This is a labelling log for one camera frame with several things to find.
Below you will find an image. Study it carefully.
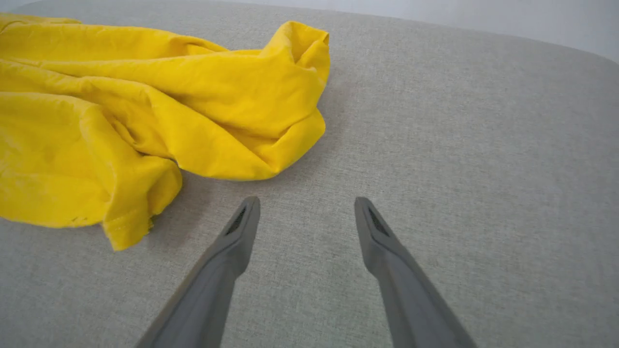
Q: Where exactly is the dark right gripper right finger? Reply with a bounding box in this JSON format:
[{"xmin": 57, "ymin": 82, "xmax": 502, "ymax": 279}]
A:
[{"xmin": 354, "ymin": 196, "xmax": 477, "ymax": 348}]

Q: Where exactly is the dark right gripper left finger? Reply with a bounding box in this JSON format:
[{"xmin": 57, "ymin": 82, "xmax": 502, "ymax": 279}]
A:
[{"xmin": 135, "ymin": 195, "xmax": 261, "ymax": 348}]

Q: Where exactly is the yellow t-shirt with white patch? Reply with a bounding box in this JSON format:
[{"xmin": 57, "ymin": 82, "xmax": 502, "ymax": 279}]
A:
[{"xmin": 0, "ymin": 12, "xmax": 331, "ymax": 252}]

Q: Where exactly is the grey fabric sofa cushion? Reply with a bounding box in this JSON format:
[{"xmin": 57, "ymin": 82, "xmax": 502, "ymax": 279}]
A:
[{"xmin": 0, "ymin": 0, "xmax": 619, "ymax": 348}]

